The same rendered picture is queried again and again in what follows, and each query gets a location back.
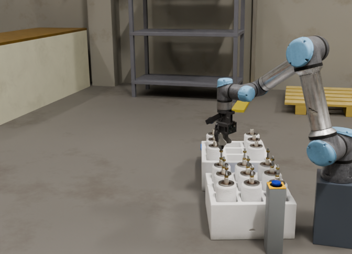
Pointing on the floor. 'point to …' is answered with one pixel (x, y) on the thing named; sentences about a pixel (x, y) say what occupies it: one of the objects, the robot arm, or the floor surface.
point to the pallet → (294, 93)
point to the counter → (41, 68)
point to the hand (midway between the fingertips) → (220, 146)
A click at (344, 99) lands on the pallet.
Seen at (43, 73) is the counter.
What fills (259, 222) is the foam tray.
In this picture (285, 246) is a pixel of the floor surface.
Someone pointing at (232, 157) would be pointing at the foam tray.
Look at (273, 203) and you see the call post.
